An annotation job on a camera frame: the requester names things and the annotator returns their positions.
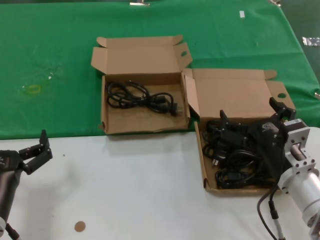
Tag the crumpled silver foil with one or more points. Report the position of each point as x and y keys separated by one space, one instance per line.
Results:
x=311 y=41

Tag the round brown cardboard disc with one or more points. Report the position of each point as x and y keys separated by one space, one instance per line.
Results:
x=80 y=226

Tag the small white scrap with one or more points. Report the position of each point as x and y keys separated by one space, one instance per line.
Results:
x=50 y=77

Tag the green table cloth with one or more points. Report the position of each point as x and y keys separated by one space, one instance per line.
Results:
x=50 y=37

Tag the white paper label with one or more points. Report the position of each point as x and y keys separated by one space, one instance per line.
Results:
x=241 y=14

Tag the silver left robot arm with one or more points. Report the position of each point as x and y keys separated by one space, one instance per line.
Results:
x=2 y=222

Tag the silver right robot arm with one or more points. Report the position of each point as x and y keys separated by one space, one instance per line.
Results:
x=307 y=182

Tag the cardboard box with wide lid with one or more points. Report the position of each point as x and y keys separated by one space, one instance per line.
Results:
x=232 y=92

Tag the cardboard box with plain lid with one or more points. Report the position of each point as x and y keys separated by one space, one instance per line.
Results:
x=145 y=122

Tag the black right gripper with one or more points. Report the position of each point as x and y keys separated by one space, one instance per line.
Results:
x=268 y=140

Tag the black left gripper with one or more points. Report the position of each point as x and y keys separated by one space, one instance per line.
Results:
x=8 y=172

